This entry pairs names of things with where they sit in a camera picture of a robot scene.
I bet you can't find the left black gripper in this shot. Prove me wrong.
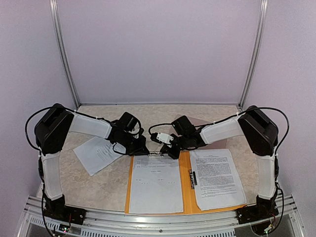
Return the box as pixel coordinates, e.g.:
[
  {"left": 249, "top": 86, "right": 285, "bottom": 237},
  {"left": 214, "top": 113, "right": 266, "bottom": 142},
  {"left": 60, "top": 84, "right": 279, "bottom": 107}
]
[{"left": 117, "top": 131, "right": 149, "bottom": 157}]

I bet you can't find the metal folder cover clip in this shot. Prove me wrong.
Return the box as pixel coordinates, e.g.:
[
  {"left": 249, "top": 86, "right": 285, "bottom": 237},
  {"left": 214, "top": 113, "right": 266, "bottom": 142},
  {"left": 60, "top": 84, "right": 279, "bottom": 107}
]
[{"left": 148, "top": 151, "right": 163, "bottom": 157}]

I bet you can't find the metal folder spine clip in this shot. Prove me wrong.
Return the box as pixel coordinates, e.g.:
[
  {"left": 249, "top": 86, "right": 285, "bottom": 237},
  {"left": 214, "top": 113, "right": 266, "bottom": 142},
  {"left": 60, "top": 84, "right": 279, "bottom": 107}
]
[{"left": 189, "top": 169, "right": 198, "bottom": 190}]

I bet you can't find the white sheet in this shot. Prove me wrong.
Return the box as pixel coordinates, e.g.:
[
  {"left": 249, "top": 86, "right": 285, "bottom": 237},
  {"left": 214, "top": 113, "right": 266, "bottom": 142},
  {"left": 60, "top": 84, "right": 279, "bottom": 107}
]
[{"left": 126, "top": 155, "right": 184, "bottom": 214}]

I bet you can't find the orange file folder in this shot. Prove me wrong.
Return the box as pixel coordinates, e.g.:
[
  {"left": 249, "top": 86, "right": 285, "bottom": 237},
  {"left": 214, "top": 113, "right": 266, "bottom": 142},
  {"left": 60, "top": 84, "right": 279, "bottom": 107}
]
[{"left": 123, "top": 151, "right": 247, "bottom": 214}]

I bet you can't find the stack of printed papers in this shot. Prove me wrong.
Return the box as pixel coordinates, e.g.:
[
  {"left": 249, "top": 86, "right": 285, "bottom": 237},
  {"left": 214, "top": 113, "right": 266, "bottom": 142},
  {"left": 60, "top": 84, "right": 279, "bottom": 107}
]
[{"left": 190, "top": 149, "right": 246, "bottom": 210}]

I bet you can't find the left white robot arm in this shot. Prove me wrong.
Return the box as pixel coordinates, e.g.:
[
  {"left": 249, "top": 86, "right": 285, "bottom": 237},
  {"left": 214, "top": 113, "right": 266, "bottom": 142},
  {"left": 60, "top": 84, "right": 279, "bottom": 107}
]
[{"left": 34, "top": 104, "right": 150, "bottom": 220}]

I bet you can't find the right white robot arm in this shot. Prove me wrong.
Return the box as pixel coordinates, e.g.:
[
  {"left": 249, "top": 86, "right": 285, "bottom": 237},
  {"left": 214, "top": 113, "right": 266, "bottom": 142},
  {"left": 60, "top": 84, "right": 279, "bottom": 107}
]
[{"left": 151, "top": 106, "right": 278, "bottom": 219}]

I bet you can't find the translucent grey plastic sheet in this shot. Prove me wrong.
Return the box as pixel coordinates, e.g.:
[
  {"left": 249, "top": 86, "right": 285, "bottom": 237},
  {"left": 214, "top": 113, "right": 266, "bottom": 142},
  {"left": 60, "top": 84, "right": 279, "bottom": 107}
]
[{"left": 171, "top": 116, "right": 227, "bottom": 151}]

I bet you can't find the remaining white paper stack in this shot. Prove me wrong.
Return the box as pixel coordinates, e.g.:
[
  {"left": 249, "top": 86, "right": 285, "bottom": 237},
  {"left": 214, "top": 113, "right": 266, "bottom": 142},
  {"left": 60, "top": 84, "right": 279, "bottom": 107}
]
[{"left": 73, "top": 137, "right": 126, "bottom": 177}]

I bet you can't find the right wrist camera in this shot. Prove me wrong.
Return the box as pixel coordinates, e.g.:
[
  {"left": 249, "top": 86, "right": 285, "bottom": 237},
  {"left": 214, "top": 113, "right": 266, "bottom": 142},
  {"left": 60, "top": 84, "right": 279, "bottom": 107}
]
[{"left": 151, "top": 132, "right": 174, "bottom": 145}]

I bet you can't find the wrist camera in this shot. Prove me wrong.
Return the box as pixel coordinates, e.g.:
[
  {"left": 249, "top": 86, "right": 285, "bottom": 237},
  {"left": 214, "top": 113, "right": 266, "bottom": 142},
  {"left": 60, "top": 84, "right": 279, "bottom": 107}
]
[
  {"left": 151, "top": 132, "right": 174, "bottom": 145},
  {"left": 130, "top": 127, "right": 144, "bottom": 138}
]

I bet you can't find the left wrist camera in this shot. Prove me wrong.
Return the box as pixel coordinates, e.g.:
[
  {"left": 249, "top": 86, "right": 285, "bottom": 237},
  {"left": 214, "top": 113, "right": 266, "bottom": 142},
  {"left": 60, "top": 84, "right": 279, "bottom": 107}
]
[{"left": 130, "top": 127, "right": 144, "bottom": 138}]

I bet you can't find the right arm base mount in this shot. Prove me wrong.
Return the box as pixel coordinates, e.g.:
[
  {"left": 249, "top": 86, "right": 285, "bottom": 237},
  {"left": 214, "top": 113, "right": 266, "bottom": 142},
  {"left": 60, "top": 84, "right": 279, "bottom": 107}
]
[{"left": 236, "top": 205, "right": 279, "bottom": 224}]

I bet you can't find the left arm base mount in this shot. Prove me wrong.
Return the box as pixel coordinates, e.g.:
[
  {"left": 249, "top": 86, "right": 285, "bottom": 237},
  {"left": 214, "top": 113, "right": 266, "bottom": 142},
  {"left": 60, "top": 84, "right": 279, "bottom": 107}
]
[{"left": 43, "top": 205, "right": 86, "bottom": 225}]

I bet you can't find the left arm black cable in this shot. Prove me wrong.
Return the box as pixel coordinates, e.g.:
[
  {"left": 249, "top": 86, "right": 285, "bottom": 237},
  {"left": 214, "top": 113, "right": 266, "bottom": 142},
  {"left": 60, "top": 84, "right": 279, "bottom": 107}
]
[{"left": 24, "top": 106, "right": 144, "bottom": 156}]

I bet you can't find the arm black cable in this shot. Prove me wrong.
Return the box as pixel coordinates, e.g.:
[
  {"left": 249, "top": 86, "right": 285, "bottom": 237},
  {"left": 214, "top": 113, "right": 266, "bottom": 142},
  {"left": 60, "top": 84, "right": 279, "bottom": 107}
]
[
  {"left": 24, "top": 106, "right": 144, "bottom": 156},
  {"left": 148, "top": 106, "right": 289, "bottom": 198}
]

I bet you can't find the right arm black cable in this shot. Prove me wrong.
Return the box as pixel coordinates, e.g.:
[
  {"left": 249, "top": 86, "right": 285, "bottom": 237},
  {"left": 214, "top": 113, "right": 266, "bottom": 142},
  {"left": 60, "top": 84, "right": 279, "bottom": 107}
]
[{"left": 148, "top": 106, "right": 289, "bottom": 198}]

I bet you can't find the front aluminium rail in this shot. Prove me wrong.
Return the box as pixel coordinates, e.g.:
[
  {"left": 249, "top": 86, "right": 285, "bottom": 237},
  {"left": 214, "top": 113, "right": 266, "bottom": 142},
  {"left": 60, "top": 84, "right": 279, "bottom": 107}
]
[{"left": 22, "top": 195, "right": 304, "bottom": 237}]

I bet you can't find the left aluminium frame post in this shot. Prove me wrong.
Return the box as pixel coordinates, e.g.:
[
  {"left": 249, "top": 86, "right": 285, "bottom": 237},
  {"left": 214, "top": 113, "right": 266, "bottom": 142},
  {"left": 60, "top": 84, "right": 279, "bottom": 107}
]
[{"left": 49, "top": 0, "right": 81, "bottom": 109}]

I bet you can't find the aluminium frame post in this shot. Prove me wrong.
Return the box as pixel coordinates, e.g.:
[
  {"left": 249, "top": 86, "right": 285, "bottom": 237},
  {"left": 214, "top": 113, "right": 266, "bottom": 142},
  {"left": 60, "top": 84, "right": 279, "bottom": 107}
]
[
  {"left": 49, "top": 0, "right": 81, "bottom": 109},
  {"left": 238, "top": 0, "right": 269, "bottom": 110}
]

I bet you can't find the right aluminium frame post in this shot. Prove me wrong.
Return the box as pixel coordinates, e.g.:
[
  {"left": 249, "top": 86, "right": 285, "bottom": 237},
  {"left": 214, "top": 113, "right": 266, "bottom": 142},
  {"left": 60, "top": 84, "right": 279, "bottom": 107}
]
[{"left": 238, "top": 0, "right": 269, "bottom": 110}]

